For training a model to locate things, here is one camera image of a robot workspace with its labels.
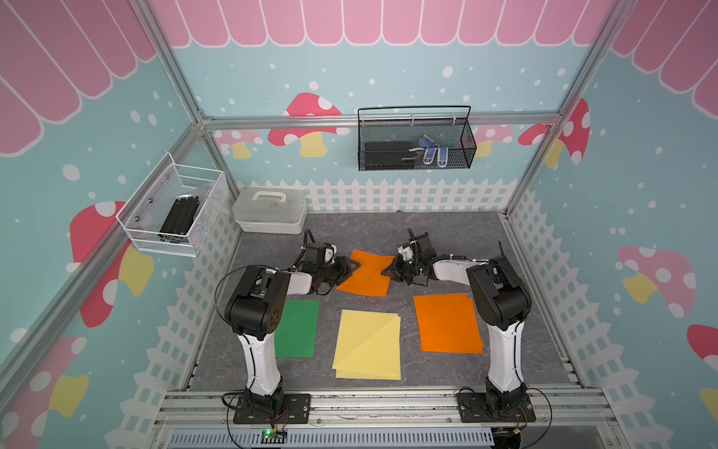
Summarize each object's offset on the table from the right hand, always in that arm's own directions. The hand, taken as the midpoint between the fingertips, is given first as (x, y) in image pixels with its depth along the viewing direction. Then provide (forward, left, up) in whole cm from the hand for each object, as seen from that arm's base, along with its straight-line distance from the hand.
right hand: (380, 271), depth 98 cm
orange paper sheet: (-1, +4, -3) cm, 5 cm away
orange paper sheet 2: (-18, -21, -4) cm, 28 cm away
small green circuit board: (-47, +31, -6) cm, 57 cm away
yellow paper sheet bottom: (-25, +4, -3) cm, 25 cm away
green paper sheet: (-21, +27, -4) cm, 35 cm away
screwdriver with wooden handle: (+12, -48, -4) cm, 50 cm away
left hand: (0, +8, 0) cm, 8 cm away
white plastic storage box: (+25, +43, +7) cm, 50 cm away
